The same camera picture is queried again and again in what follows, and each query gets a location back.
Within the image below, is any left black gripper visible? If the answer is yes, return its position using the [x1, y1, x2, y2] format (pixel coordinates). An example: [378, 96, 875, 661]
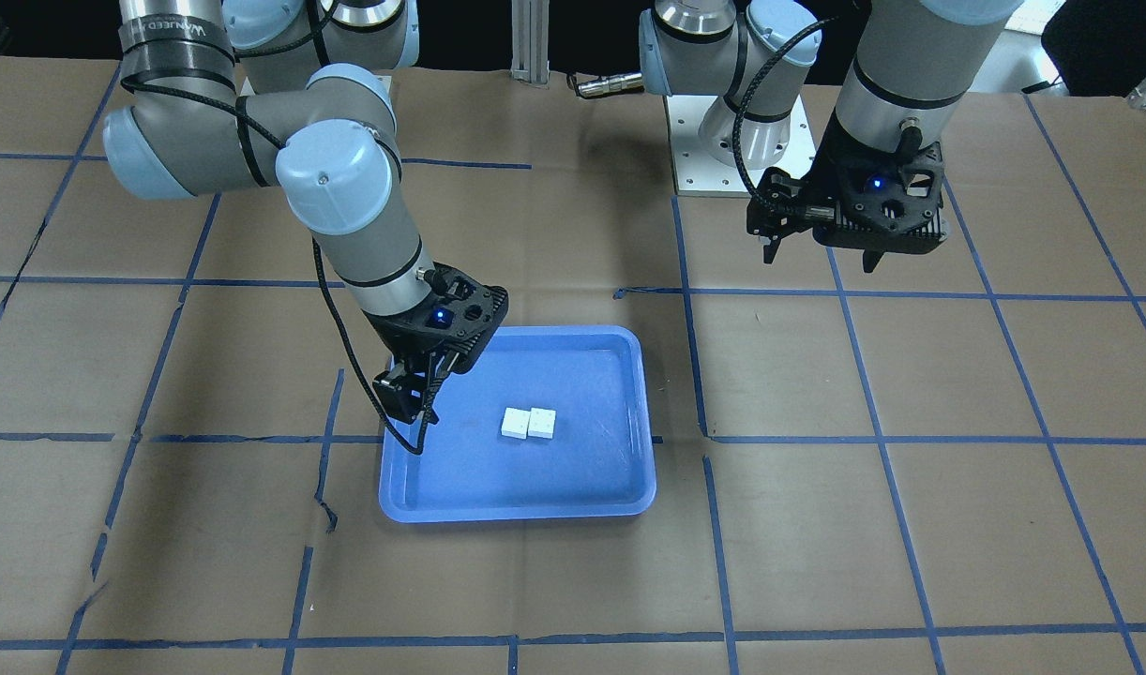
[746, 121, 949, 274]

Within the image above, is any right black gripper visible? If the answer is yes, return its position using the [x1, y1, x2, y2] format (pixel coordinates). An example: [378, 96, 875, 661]
[366, 264, 509, 424]

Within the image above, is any white block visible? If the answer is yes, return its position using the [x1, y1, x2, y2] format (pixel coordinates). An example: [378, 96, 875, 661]
[526, 407, 557, 440]
[499, 407, 531, 439]

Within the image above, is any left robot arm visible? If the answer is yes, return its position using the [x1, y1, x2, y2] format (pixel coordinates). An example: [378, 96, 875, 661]
[638, 1, 1018, 272]

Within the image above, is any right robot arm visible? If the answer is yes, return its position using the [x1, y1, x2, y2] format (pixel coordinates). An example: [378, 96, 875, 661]
[104, 1, 507, 423]

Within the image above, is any blue plastic tray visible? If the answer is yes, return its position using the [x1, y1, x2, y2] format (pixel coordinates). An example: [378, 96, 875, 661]
[377, 324, 657, 524]

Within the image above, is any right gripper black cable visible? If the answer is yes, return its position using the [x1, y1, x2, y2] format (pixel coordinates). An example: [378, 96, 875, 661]
[118, 0, 444, 457]

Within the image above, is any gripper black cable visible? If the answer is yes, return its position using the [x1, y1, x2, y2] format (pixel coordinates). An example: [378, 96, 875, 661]
[118, 0, 444, 457]
[732, 14, 841, 221]

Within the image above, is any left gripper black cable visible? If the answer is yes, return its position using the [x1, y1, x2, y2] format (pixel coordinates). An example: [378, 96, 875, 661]
[732, 14, 841, 221]

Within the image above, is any metal cable connector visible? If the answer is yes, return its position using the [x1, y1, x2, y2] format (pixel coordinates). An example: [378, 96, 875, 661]
[568, 72, 644, 99]

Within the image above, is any aluminium profile post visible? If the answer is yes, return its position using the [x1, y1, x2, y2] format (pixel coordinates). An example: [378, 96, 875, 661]
[509, 0, 550, 88]

